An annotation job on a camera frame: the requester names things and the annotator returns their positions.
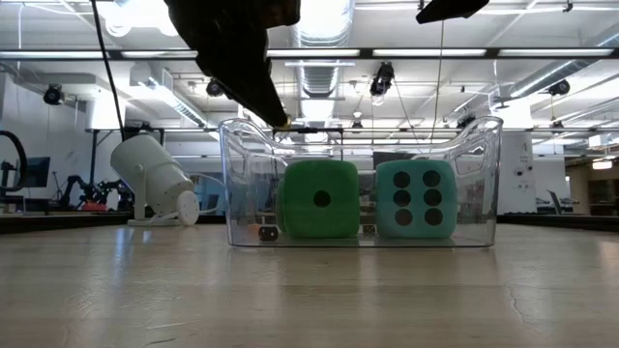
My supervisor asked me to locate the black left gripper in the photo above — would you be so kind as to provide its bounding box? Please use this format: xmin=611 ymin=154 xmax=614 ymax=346
xmin=163 ymin=0 xmax=301 ymax=130

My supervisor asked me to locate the large teal foam die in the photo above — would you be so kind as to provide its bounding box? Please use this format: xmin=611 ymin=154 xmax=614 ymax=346
xmin=374 ymin=159 xmax=458 ymax=240

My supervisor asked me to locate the black ceiling spotlight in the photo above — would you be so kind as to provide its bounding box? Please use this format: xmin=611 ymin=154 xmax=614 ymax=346
xmin=548 ymin=78 xmax=572 ymax=97
xmin=205 ymin=76 xmax=226 ymax=98
xmin=43 ymin=84 xmax=66 ymax=106

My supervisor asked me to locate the white cylindrical spotlight lamp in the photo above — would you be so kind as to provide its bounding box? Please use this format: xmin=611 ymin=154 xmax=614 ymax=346
xmin=109 ymin=133 xmax=201 ymax=228

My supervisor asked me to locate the clear plastic bin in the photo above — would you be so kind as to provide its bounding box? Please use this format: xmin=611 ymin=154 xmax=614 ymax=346
xmin=218 ymin=115 xmax=504 ymax=249

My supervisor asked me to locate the dark computer monitor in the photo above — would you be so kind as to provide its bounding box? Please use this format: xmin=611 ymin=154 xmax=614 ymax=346
xmin=21 ymin=157 xmax=51 ymax=189

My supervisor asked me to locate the silver ceiling duct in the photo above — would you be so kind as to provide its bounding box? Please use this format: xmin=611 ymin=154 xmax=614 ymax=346
xmin=289 ymin=0 xmax=357 ymax=98

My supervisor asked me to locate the black overhead frame bar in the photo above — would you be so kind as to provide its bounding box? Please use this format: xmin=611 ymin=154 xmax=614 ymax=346
xmin=0 ymin=46 xmax=619 ymax=61

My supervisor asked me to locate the black overhead camera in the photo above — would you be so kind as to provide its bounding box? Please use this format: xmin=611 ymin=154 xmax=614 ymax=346
xmin=369 ymin=61 xmax=396 ymax=106

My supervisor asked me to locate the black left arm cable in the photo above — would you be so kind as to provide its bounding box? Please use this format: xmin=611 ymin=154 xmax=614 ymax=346
xmin=89 ymin=0 xmax=127 ymax=142

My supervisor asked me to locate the black aluminium table frame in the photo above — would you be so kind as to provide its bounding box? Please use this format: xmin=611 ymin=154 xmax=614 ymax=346
xmin=0 ymin=211 xmax=619 ymax=236

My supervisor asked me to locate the black curved hose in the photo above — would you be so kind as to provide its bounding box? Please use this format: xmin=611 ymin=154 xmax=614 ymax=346
xmin=0 ymin=130 xmax=29 ymax=193

